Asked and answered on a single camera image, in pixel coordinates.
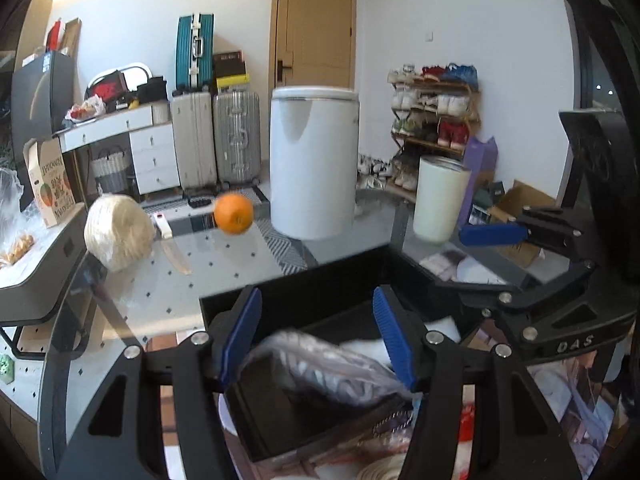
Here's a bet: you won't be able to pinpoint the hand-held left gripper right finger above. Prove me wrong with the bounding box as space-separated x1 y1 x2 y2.
372 285 608 480

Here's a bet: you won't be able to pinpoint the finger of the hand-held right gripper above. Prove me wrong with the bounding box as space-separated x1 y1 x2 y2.
458 206 598 276
462 262 601 317

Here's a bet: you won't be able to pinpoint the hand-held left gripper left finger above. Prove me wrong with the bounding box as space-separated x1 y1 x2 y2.
57 285 263 480

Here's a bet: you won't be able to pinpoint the clear bag of braided cable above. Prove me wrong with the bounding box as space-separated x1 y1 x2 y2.
240 330 416 408

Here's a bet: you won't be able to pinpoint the black storage box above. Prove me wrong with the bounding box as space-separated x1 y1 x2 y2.
199 245 481 463

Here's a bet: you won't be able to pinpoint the open cardboard box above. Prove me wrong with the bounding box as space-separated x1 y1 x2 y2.
487 180 558 268

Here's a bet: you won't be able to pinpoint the white tumbler cup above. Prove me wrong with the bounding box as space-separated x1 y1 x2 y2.
412 155 472 244

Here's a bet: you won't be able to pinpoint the purple paper bag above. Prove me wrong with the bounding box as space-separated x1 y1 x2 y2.
465 136 499 226

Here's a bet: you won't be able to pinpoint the wooden shoe rack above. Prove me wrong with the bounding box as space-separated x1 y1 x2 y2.
387 62 483 203

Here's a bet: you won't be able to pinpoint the orange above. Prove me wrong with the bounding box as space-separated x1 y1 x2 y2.
214 192 254 235

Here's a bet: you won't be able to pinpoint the white sneakers pile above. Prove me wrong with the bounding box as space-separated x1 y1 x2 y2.
357 154 396 191

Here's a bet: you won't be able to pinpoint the rows of shoes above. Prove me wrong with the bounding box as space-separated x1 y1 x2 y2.
389 62 480 191

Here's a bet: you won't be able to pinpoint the white cylindrical appliance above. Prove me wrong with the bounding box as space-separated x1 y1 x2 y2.
269 86 361 241

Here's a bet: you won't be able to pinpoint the silver suitcase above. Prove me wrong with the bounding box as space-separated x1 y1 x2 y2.
212 91 262 186

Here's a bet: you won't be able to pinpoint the beige suitcase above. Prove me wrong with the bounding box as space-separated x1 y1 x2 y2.
171 91 218 193

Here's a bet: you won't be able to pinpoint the white desk with drawers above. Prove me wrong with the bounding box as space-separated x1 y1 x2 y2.
52 105 182 196

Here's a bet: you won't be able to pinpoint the grey box appliance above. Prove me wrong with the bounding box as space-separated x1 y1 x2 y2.
0 202 101 361

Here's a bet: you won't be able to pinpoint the woven basket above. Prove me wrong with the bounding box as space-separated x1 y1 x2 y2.
90 147 132 195

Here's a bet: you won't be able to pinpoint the cardboard fruit box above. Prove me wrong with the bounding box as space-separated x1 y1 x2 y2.
24 139 77 228

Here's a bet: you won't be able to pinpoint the clear bag of small oranges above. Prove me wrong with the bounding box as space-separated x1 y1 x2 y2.
0 165 37 270

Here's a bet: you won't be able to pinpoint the yellow and black box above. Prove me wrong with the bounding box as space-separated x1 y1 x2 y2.
215 75 251 93

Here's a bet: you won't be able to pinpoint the black bag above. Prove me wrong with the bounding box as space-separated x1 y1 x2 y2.
136 76 168 106

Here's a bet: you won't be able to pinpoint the black flat box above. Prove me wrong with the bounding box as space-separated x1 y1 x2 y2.
212 50 249 81

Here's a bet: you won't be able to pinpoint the snack bag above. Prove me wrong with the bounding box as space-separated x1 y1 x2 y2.
65 99 107 122

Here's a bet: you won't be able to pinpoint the wooden door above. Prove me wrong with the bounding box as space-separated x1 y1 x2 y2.
269 0 357 98

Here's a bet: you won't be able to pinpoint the red and black shoe box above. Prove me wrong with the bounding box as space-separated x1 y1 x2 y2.
86 71 127 101

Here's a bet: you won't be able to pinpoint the teal suitcase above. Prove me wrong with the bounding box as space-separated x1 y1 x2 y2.
175 12 216 93

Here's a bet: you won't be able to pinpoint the white rounded chair back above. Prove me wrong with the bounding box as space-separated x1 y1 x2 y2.
87 62 152 92

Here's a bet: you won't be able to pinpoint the black refrigerator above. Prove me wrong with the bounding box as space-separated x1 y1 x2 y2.
11 51 76 161

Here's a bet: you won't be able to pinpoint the cardboard boxes on refrigerator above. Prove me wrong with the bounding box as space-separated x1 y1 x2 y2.
47 17 82 56

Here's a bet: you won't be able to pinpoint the white-handled kitchen knife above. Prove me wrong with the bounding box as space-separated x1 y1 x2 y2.
151 212 193 276

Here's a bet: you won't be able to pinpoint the black curved frame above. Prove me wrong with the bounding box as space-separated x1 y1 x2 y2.
540 0 640 141

